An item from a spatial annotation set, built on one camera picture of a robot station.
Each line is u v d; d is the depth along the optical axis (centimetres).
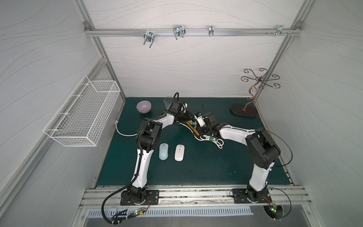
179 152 88
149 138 59
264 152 49
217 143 93
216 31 175
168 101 114
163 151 88
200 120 86
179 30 77
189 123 101
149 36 78
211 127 74
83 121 68
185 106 101
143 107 111
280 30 77
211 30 78
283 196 66
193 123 94
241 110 111
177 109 86
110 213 70
